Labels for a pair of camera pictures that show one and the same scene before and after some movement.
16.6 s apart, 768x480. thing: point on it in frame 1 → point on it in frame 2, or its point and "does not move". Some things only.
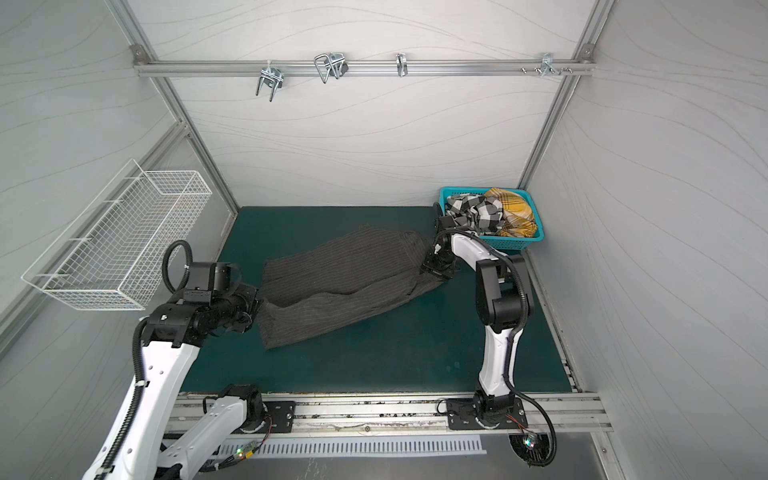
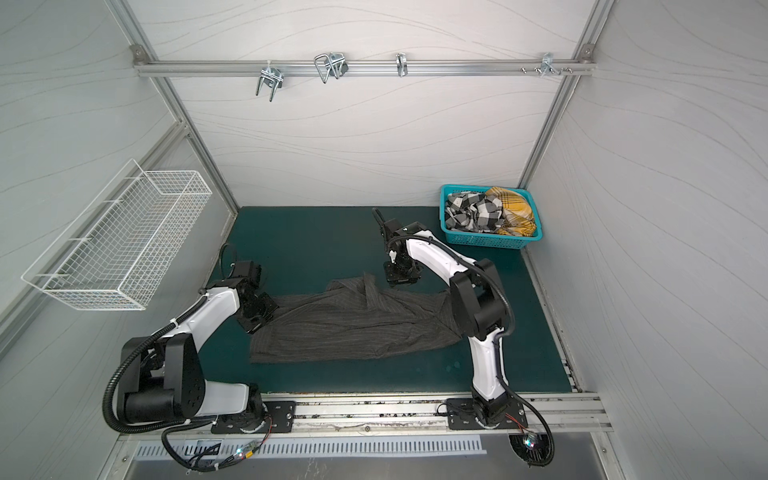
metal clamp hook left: x=271 y=76 does not move
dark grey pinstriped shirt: x=316 y=285 → x=355 y=317
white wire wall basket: x=114 y=253 does not move
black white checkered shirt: x=473 y=212 does not move
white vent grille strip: x=363 y=447 does not move
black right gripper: x=437 y=261 → x=401 y=274
